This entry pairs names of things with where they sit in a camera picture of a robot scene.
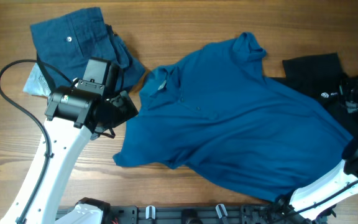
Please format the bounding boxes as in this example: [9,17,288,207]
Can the blue polo shirt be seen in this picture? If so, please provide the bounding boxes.
[114,32,352,201]

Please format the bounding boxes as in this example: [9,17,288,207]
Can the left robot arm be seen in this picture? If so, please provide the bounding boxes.
[0,57,138,224]

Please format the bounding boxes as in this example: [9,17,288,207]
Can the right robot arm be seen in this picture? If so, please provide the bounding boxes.
[264,76,358,223]

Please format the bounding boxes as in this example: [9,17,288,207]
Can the black garment with logo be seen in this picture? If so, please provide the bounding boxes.
[275,53,358,138]

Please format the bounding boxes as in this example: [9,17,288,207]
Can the folded grey garment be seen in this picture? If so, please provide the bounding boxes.
[23,64,51,96]

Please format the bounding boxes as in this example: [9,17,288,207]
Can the folded dark blue shorts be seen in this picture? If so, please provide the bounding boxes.
[30,7,145,91]

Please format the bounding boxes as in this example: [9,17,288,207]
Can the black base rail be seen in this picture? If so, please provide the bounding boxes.
[54,197,329,224]

